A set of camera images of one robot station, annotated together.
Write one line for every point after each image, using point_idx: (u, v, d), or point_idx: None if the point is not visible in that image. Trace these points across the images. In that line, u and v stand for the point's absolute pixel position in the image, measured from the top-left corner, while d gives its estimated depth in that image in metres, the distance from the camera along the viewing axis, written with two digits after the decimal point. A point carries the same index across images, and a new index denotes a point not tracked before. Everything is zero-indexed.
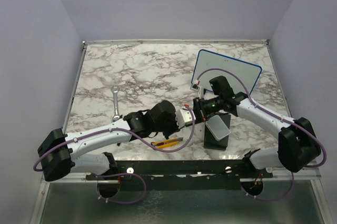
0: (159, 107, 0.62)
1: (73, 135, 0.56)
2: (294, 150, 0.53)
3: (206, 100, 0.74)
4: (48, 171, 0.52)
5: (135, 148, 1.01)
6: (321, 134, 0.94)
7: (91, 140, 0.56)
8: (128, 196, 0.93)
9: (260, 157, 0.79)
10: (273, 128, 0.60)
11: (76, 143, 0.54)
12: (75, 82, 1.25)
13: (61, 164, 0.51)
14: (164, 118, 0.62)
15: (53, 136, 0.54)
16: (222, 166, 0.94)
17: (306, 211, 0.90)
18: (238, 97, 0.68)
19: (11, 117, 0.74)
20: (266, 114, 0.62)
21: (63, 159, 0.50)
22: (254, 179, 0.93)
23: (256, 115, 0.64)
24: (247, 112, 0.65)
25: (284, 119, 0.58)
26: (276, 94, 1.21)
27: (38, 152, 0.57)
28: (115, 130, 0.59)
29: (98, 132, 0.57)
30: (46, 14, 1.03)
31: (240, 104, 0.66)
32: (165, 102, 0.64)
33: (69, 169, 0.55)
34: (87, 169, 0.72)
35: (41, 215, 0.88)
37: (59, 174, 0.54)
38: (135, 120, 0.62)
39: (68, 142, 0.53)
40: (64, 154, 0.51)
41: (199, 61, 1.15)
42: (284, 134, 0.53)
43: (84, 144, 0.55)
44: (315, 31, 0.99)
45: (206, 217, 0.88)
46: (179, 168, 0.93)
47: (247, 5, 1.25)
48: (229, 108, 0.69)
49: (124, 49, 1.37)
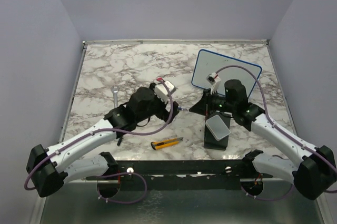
0: (134, 98, 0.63)
1: (54, 148, 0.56)
2: (314, 180, 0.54)
3: (216, 97, 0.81)
4: (39, 186, 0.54)
5: (135, 148, 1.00)
6: (321, 134, 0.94)
7: (75, 148, 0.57)
8: (128, 196, 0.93)
9: (266, 166, 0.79)
10: (290, 153, 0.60)
11: (59, 155, 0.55)
12: (75, 83, 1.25)
13: (48, 179, 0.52)
14: (144, 106, 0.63)
15: (35, 153, 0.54)
16: (222, 166, 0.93)
17: (306, 212, 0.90)
18: (254, 110, 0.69)
19: (11, 118, 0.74)
20: (285, 137, 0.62)
21: (50, 173, 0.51)
22: (254, 179, 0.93)
23: (272, 135, 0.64)
24: (263, 130, 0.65)
25: (305, 146, 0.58)
26: (276, 93, 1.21)
27: (27, 171, 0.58)
28: (97, 132, 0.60)
29: (80, 138, 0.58)
30: (46, 13, 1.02)
31: (257, 121, 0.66)
32: (140, 90, 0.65)
33: (60, 180, 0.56)
34: (82, 175, 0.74)
35: (41, 215, 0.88)
37: (51, 185, 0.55)
38: (118, 115, 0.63)
39: (50, 156, 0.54)
40: (49, 168, 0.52)
41: (199, 61, 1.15)
42: (305, 165, 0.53)
43: (67, 153, 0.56)
44: (315, 30, 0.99)
45: (206, 217, 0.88)
46: (179, 168, 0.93)
47: (247, 5, 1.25)
48: (241, 121, 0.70)
49: (124, 49, 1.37)
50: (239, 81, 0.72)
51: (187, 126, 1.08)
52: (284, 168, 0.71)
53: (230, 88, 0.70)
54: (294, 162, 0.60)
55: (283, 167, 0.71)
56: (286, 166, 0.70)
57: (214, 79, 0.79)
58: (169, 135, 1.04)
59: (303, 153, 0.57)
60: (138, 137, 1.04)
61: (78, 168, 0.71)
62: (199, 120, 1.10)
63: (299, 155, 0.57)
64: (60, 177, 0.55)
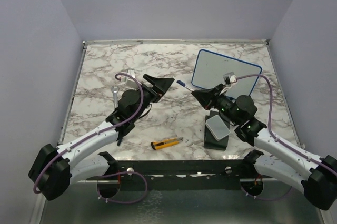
0: (121, 103, 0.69)
1: (64, 146, 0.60)
2: (325, 191, 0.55)
3: (222, 100, 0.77)
4: (49, 185, 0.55)
5: (135, 148, 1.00)
6: (321, 134, 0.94)
7: (83, 145, 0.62)
8: (128, 196, 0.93)
9: (271, 172, 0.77)
10: (297, 166, 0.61)
11: (70, 152, 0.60)
12: (75, 82, 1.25)
13: (61, 175, 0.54)
14: (133, 107, 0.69)
15: (45, 152, 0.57)
16: (222, 167, 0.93)
17: (306, 212, 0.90)
18: (255, 126, 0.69)
19: (11, 117, 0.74)
20: (288, 150, 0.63)
21: (63, 169, 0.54)
22: (254, 179, 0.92)
23: (276, 150, 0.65)
24: (267, 145, 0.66)
25: (311, 159, 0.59)
26: (276, 94, 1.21)
27: (30, 175, 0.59)
28: (102, 132, 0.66)
29: (87, 138, 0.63)
30: (45, 13, 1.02)
31: (259, 136, 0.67)
32: (125, 94, 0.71)
33: (68, 179, 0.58)
34: (85, 176, 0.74)
35: (41, 215, 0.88)
37: (60, 184, 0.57)
38: (117, 119, 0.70)
39: (62, 153, 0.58)
40: (62, 164, 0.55)
41: (199, 62, 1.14)
42: (315, 179, 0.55)
43: (78, 151, 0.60)
44: (315, 30, 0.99)
45: (206, 217, 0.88)
46: (180, 168, 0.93)
47: (247, 6, 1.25)
48: (243, 136, 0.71)
49: (124, 49, 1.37)
50: (252, 100, 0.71)
51: (187, 126, 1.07)
52: (291, 175, 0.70)
53: (243, 108, 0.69)
54: (301, 174, 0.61)
55: (290, 174, 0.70)
56: (293, 175, 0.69)
57: (231, 82, 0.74)
58: (169, 135, 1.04)
59: (309, 165, 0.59)
60: (138, 137, 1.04)
61: (81, 168, 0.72)
62: (199, 120, 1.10)
63: (306, 168, 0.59)
64: (68, 176, 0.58)
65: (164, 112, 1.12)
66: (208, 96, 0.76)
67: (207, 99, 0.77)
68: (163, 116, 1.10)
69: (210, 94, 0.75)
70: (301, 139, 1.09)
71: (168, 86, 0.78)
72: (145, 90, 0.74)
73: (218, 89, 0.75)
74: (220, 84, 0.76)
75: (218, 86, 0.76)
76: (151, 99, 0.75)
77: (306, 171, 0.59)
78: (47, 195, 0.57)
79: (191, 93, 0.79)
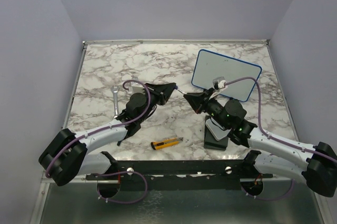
0: (129, 105, 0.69)
1: (81, 132, 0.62)
2: (326, 180, 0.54)
3: (211, 104, 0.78)
4: (60, 171, 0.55)
5: (135, 148, 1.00)
6: (321, 133, 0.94)
7: (98, 135, 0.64)
8: (128, 196, 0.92)
9: (270, 169, 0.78)
10: (295, 159, 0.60)
11: (86, 138, 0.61)
12: (75, 82, 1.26)
13: (75, 160, 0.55)
14: (140, 110, 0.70)
15: (62, 136, 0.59)
16: (222, 167, 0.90)
17: (306, 212, 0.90)
18: (245, 127, 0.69)
19: (10, 118, 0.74)
20: (283, 145, 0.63)
21: (80, 152, 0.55)
22: (254, 179, 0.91)
23: (271, 147, 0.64)
24: (260, 144, 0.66)
25: (305, 149, 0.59)
26: (276, 93, 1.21)
27: (42, 161, 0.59)
28: (114, 126, 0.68)
29: (100, 129, 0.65)
30: (45, 14, 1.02)
31: (251, 136, 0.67)
32: (132, 97, 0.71)
33: (79, 166, 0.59)
34: (90, 170, 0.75)
35: (42, 215, 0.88)
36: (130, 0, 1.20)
37: (71, 173, 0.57)
38: (125, 120, 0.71)
39: (80, 137, 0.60)
40: (79, 148, 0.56)
41: (199, 61, 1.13)
42: (313, 168, 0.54)
43: (93, 138, 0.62)
44: (315, 29, 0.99)
45: (206, 217, 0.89)
46: (179, 168, 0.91)
47: (247, 6, 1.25)
48: (237, 141, 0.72)
49: (124, 49, 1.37)
50: (240, 104, 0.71)
51: (187, 126, 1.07)
52: (291, 169, 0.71)
53: (232, 113, 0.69)
54: (300, 166, 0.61)
55: (290, 168, 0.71)
56: (294, 168, 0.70)
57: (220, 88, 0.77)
58: (169, 135, 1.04)
59: (305, 156, 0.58)
60: (138, 137, 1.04)
61: (88, 161, 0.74)
62: (199, 120, 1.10)
63: (303, 159, 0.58)
64: (81, 162, 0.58)
65: (164, 112, 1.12)
66: (198, 100, 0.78)
67: (197, 103, 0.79)
68: (163, 116, 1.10)
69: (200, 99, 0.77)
70: (301, 140, 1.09)
71: (169, 91, 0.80)
72: (151, 93, 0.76)
73: (208, 93, 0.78)
74: (210, 89, 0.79)
75: (208, 91, 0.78)
76: (156, 101, 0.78)
77: (304, 163, 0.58)
78: (57, 181, 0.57)
79: (184, 97, 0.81)
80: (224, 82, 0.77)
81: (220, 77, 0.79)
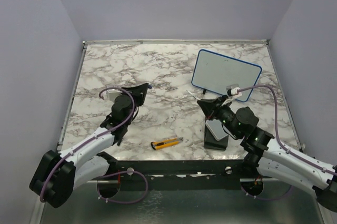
0: (115, 108, 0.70)
1: (67, 151, 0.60)
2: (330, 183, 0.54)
3: (222, 111, 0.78)
4: (54, 193, 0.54)
5: (135, 148, 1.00)
6: (322, 133, 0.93)
7: (85, 148, 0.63)
8: (128, 196, 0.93)
9: (274, 174, 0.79)
10: (312, 177, 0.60)
11: (73, 156, 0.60)
12: (75, 82, 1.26)
13: (66, 180, 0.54)
14: (126, 111, 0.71)
15: (47, 160, 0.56)
16: (222, 167, 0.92)
17: (306, 212, 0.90)
18: (259, 136, 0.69)
19: (10, 117, 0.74)
20: (303, 162, 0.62)
21: (69, 171, 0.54)
22: (254, 179, 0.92)
23: (289, 162, 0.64)
24: (277, 157, 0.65)
25: (326, 169, 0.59)
26: (276, 93, 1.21)
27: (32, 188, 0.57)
28: (99, 136, 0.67)
29: (86, 142, 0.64)
30: (45, 14, 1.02)
31: (269, 149, 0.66)
32: (116, 100, 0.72)
33: (72, 181, 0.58)
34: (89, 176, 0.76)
35: (41, 215, 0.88)
36: (130, 0, 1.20)
37: (65, 190, 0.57)
38: (111, 125, 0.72)
39: (66, 157, 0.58)
40: (67, 167, 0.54)
41: (199, 61, 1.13)
42: (333, 190, 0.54)
43: (80, 154, 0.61)
44: (315, 29, 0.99)
45: (206, 217, 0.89)
46: (179, 168, 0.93)
47: (247, 6, 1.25)
48: (251, 150, 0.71)
49: (124, 49, 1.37)
50: (251, 112, 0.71)
51: (187, 126, 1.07)
52: (300, 180, 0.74)
53: (245, 121, 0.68)
54: (318, 186, 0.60)
55: (300, 180, 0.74)
56: (303, 180, 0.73)
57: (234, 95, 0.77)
58: (169, 135, 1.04)
59: (325, 176, 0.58)
60: (138, 137, 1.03)
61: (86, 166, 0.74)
62: (199, 120, 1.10)
63: (323, 179, 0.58)
64: (73, 176, 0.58)
65: (164, 112, 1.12)
66: (211, 107, 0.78)
67: (210, 110, 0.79)
68: (163, 116, 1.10)
69: (212, 105, 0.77)
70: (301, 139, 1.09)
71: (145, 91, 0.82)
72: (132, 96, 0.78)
73: (221, 100, 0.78)
74: (223, 95, 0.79)
75: (220, 98, 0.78)
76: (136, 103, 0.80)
77: (323, 183, 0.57)
78: (55, 202, 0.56)
79: (197, 101, 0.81)
80: (237, 89, 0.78)
81: (234, 85, 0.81)
